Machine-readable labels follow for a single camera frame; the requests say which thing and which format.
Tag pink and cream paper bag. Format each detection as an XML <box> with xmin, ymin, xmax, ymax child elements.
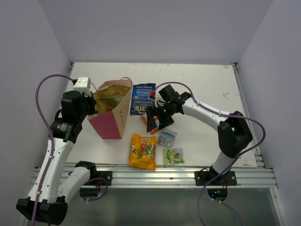
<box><xmin>88</xmin><ymin>77</ymin><xmax>133</xmax><ymax>139</ymax></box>

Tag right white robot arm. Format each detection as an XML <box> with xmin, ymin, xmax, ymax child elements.
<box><xmin>146</xmin><ymin>85</ymin><xmax>253</xmax><ymax>185</ymax></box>

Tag aluminium rail frame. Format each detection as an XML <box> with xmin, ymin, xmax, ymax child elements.
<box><xmin>18</xmin><ymin>162</ymin><xmax>289</xmax><ymax>226</ymax></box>

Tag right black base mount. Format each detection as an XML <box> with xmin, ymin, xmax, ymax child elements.
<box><xmin>194</xmin><ymin>168</ymin><xmax>238</xmax><ymax>186</ymax></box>

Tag small silver blue packet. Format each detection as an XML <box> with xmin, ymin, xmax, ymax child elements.
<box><xmin>157</xmin><ymin>129</ymin><xmax>178</xmax><ymax>148</ymax></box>

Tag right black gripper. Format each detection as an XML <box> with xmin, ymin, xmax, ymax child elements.
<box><xmin>146</xmin><ymin>103</ymin><xmax>174</xmax><ymax>132</ymax></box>

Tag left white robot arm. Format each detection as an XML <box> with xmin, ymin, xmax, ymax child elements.
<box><xmin>16</xmin><ymin>90</ymin><xmax>98</xmax><ymax>226</ymax></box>

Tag large tan chips bag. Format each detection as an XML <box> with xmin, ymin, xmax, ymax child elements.
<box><xmin>93</xmin><ymin>79</ymin><xmax>132</xmax><ymax>114</ymax></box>

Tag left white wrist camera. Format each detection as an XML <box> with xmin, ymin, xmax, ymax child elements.
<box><xmin>73</xmin><ymin>77</ymin><xmax>91</xmax><ymax>96</ymax></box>

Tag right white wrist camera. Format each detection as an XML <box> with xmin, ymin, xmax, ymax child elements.
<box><xmin>149</xmin><ymin>90</ymin><xmax>165</xmax><ymax>104</ymax></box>

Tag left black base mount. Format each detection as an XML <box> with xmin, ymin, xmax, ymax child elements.
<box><xmin>84</xmin><ymin>171</ymin><xmax>113</xmax><ymax>186</ymax></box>

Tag blue Kettle chips bag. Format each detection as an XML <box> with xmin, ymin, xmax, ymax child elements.
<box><xmin>130</xmin><ymin>83</ymin><xmax>156</xmax><ymax>115</ymax></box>

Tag orange snack packet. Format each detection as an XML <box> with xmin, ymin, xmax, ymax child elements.
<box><xmin>140</xmin><ymin>113</ymin><xmax>174</xmax><ymax>134</ymax></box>

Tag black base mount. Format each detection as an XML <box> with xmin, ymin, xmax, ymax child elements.
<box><xmin>84</xmin><ymin>171</ymin><xmax>113</xmax><ymax>186</ymax></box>
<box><xmin>194</xmin><ymin>168</ymin><xmax>238</xmax><ymax>186</ymax></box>

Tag small green snack packet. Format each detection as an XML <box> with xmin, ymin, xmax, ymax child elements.
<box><xmin>163</xmin><ymin>148</ymin><xmax>185</xmax><ymax>166</ymax></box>

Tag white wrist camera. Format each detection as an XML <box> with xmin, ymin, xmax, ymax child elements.
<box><xmin>149</xmin><ymin>90</ymin><xmax>165</xmax><ymax>104</ymax></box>
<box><xmin>73</xmin><ymin>77</ymin><xmax>91</xmax><ymax>96</ymax></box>

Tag yellow gummy candy bag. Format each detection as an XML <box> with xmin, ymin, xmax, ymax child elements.
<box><xmin>129</xmin><ymin>133</ymin><xmax>157</xmax><ymax>170</ymax></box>

